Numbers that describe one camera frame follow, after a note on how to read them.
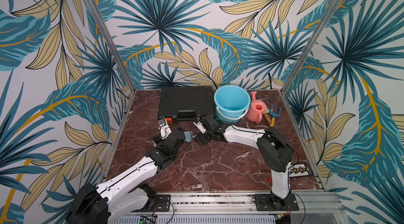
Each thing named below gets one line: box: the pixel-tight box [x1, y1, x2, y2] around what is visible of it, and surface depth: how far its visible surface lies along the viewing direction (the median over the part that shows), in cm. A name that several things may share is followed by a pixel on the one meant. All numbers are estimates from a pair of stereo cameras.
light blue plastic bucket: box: [213, 84, 251, 125], surface depth 96 cm
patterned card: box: [288, 163, 310, 178], surface depth 84 cm
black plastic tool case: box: [157, 85, 216, 124], surface depth 105 cm
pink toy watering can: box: [246, 91, 267, 125], surface depth 98 cm
